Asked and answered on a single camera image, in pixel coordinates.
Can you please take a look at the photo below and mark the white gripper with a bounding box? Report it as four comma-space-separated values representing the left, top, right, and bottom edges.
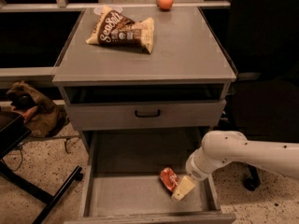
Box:
172, 154, 208, 201

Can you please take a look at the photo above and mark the red coke can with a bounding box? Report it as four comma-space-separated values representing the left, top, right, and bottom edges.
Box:
160, 167, 179, 192

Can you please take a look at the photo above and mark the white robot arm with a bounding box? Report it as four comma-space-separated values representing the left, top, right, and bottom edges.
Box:
172, 131, 299, 201

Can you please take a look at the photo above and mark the closed grey top drawer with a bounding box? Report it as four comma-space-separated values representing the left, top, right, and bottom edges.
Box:
65, 100, 226, 131

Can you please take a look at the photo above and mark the grey drawer cabinet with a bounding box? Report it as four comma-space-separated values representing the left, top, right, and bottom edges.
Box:
51, 5, 237, 224

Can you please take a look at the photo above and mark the brown bag on floor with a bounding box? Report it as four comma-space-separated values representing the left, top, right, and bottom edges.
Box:
7, 81, 68, 137

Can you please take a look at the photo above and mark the brown sea salt chip bag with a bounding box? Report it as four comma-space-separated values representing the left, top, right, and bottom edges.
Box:
86, 6, 155, 53

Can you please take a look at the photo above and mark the black office chair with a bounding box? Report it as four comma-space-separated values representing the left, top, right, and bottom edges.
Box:
218, 0, 299, 192

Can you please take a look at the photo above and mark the orange fruit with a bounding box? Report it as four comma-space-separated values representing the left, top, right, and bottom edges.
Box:
158, 0, 174, 10

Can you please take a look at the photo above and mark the black drawer handle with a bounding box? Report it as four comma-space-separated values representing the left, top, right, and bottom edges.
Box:
135, 109, 161, 119

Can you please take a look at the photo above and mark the black table frame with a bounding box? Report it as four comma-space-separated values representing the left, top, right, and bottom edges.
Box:
0, 110, 84, 224

